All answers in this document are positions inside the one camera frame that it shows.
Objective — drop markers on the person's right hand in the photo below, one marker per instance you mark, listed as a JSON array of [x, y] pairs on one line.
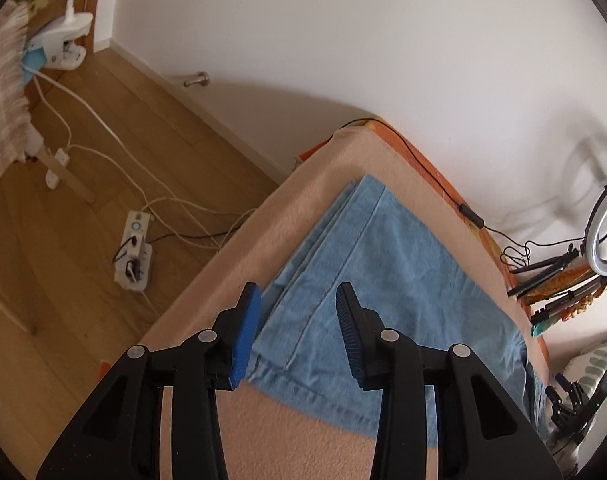
[[563, 452]]

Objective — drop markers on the silver tripod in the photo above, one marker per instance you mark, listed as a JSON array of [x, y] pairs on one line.
[[558, 307]]

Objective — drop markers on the blue denim pants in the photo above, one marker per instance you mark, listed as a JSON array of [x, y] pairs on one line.
[[393, 270]]

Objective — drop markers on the small black tripod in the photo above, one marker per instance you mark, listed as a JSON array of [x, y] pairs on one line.
[[543, 266]]

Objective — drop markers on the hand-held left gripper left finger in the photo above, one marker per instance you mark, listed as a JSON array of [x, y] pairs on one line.
[[247, 330]]

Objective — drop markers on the checked beige cloth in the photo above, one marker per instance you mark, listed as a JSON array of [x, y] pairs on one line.
[[0, 100]]

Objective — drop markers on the white power strip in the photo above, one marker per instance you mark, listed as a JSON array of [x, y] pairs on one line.
[[136, 225]]

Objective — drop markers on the metal door stop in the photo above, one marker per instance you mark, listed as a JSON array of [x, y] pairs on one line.
[[197, 79]]

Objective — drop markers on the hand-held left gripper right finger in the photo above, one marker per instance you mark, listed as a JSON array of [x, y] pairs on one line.
[[347, 330]]

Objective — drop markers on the white green patterned blanket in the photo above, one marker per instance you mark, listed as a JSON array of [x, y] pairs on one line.
[[596, 355]]

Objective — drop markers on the beige fleece blanket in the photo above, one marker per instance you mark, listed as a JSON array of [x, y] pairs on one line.
[[263, 240]]

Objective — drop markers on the white clip lamp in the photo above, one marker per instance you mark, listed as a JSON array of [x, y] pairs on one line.
[[65, 27]]

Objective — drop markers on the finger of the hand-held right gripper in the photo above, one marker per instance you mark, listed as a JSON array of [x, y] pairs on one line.
[[558, 382], [563, 415]]

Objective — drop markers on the light blue cloth piece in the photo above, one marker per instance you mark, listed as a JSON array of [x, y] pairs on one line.
[[30, 60]]

